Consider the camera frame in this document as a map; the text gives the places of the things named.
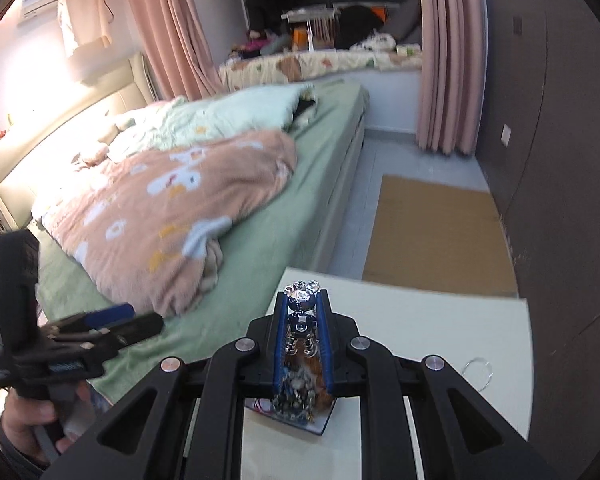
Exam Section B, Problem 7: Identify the pink floral blanket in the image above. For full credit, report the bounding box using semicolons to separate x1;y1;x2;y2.
44;130;298;318

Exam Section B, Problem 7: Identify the bed with green sheet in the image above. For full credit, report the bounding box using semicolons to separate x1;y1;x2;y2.
30;80;371;406

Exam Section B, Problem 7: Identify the person's left hand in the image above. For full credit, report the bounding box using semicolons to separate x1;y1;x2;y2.
0;382;91;472

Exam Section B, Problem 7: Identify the pink curtain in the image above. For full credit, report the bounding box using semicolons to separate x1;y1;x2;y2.
120;0;226;102
415;0;488;157

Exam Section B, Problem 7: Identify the thin wire ring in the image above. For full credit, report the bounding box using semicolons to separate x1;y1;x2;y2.
462;356;494;391

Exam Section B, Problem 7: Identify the silver bear keychain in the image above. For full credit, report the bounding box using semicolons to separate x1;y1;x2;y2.
283;280;324;361

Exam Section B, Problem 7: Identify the black bag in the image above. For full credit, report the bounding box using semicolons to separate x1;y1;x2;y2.
336;5;386;51

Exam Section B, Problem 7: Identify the printed window seat cushion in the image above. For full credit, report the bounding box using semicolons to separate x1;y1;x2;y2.
219;50;423;92

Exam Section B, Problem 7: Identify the flat cardboard sheet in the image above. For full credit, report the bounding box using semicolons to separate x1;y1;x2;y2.
362;174;520;297

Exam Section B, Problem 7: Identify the white printed plush pillow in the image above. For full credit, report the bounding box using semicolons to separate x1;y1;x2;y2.
350;32;396;52

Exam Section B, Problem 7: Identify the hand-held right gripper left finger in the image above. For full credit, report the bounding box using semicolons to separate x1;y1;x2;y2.
40;290;288;480

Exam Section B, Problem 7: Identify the cream padded headboard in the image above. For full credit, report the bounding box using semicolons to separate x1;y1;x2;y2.
0;52;161;231

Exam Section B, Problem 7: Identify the pile of plush toys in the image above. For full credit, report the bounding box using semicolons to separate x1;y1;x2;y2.
230;30;286;61

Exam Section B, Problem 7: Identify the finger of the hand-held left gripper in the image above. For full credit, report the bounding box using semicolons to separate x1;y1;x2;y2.
82;312;164;348
40;303;135;336

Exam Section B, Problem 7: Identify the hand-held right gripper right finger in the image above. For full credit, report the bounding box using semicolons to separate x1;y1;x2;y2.
316;290;541;480

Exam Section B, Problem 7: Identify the brown bead bracelet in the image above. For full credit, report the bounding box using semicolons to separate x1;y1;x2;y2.
292;352;327;411

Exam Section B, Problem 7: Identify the black garment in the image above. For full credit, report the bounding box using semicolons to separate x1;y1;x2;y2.
292;97;319;124

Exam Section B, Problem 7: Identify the white low table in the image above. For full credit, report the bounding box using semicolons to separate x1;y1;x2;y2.
180;266;531;480

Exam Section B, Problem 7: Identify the hanging cream cloth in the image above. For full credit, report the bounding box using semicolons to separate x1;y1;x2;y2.
56;0;113;58

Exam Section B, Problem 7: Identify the dark grey pillow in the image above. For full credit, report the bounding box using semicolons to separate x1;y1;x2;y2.
382;0;423;43

